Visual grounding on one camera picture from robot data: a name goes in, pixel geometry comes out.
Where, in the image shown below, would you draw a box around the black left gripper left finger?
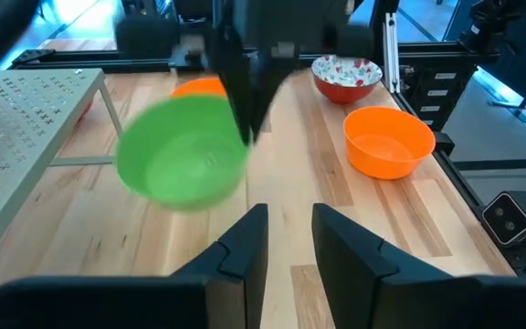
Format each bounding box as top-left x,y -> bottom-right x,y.
0,203 -> 269,329

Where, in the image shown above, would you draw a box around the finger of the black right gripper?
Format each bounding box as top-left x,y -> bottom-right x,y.
216,54 -> 254,146
249,54 -> 291,141

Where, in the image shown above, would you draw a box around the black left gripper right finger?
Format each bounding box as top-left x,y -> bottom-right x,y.
311,202 -> 526,329

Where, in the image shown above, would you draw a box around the orange plastic bowl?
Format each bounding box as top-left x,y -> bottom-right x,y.
342,105 -> 437,181
170,76 -> 228,100

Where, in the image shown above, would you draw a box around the red bowl with floral inside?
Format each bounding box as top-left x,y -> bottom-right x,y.
310,54 -> 384,106

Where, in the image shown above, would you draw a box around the green plastic bowl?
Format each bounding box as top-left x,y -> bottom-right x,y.
115,94 -> 251,213

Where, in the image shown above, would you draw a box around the black drawer cabinet white labels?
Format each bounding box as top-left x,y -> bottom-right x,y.
402,66 -> 463,132

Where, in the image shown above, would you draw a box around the pale green perforated metal shelf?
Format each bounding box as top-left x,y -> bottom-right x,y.
0,68 -> 123,281

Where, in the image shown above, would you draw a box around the black equipment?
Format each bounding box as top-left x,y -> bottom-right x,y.
457,0 -> 526,120

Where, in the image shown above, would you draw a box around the silver aluminium rail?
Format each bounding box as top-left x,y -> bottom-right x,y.
383,12 -> 402,95

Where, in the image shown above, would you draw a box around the black table frame rail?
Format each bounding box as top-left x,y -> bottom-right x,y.
9,48 -> 221,74
390,90 -> 520,278

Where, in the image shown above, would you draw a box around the table-level camera with two lenses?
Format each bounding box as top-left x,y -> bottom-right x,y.
480,190 -> 526,247

